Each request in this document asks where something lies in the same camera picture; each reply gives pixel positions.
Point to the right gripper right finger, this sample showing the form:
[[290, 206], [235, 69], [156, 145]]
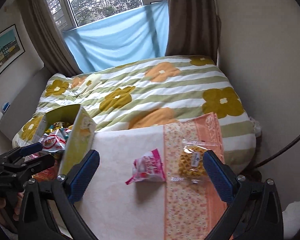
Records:
[[221, 176]]

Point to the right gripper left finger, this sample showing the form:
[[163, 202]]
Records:
[[81, 174]]

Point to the clear waffle packet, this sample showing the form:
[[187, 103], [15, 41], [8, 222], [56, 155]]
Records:
[[189, 166]]

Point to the red white snack bag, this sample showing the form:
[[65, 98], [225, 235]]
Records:
[[53, 143]]

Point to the small pink white bag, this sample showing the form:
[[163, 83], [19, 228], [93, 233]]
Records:
[[149, 167]]

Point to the gold black snack bag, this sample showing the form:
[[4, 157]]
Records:
[[57, 125]]

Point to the left hand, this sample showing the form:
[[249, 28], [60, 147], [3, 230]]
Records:
[[16, 209]]

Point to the green cardboard box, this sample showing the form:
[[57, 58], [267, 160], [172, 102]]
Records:
[[78, 136]]

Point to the pink floral cloth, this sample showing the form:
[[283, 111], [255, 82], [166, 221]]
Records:
[[192, 205]]

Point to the white blue bottle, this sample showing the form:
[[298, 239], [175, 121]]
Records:
[[5, 107]]

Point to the grey headboard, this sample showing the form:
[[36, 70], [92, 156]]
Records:
[[24, 105]]

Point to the floral striped duvet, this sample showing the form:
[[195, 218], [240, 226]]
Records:
[[152, 92]]

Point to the framed houses picture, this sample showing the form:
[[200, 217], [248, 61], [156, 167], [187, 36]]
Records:
[[11, 47]]

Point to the blue window cloth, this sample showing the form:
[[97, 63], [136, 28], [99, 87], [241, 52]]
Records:
[[127, 37]]

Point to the left brown curtain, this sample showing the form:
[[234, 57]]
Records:
[[46, 38]]

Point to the brown curtain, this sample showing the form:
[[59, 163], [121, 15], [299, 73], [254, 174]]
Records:
[[194, 28], [46, 38]]

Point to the right brown curtain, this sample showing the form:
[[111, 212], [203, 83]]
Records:
[[194, 28]]

